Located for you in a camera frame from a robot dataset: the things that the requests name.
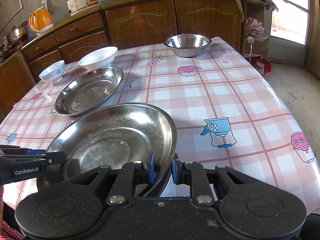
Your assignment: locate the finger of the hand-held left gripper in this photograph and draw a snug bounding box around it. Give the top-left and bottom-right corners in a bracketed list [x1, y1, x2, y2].
[0, 145, 47, 156]
[0, 151, 67, 168]

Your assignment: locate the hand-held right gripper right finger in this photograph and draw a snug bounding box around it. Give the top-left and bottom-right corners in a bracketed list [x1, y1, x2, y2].
[171, 152, 253, 205]

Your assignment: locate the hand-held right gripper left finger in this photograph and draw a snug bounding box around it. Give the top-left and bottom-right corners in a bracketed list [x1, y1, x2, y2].
[65, 152, 155, 207]

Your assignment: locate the large steel plate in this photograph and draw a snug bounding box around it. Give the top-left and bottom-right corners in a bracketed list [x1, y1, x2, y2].
[37, 102, 177, 198]

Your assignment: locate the blue patterned white bowl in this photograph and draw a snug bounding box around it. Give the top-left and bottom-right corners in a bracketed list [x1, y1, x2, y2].
[39, 60, 66, 84]

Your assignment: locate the plain white ceramic bowl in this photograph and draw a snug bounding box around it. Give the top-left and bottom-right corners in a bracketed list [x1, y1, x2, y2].
[78, 46, 118, 71]

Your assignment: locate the deep steel bowl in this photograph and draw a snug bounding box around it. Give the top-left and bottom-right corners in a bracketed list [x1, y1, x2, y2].
[163, 34, 212, 57]

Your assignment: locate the red checkered garment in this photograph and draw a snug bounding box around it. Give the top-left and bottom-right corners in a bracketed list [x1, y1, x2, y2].
[0, 219, 24, 240]

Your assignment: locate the medium steel plate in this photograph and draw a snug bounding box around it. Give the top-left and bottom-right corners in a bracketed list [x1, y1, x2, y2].
[54, 66, 124, 117]

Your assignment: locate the dark red cooktop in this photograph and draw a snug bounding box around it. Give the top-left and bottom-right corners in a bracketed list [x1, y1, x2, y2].
[0, 39, 35, 60]

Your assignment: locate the steel cooking pot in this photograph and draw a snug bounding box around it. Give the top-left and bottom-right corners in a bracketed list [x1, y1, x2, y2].
[2, 21, 29, 49]

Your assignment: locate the orange electric kettle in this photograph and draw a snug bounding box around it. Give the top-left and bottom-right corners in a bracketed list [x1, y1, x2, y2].
[28, 7, 54, 36]

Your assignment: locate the red bag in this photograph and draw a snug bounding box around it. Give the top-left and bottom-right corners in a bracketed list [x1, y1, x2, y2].
[246, 55, 272, 77]

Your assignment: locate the brown wooden cabinet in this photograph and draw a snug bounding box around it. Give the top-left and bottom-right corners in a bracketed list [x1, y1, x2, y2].
[0, 0, 244, 120]

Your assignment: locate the pink folded umbrella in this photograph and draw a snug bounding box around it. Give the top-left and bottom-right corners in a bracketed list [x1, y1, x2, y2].
[246, 17, 265, 40]

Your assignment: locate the wooden side shelf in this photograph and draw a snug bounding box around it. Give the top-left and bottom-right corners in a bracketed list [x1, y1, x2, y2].
[241, 0, 273, 63]

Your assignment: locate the glazed door with grey panel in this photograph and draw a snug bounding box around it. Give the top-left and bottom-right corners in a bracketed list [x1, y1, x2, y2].
[269, 0, 313, 68]

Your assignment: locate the black crumpled plastic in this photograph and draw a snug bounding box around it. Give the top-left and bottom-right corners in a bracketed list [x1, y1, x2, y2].
[265, 0, 279, 12]

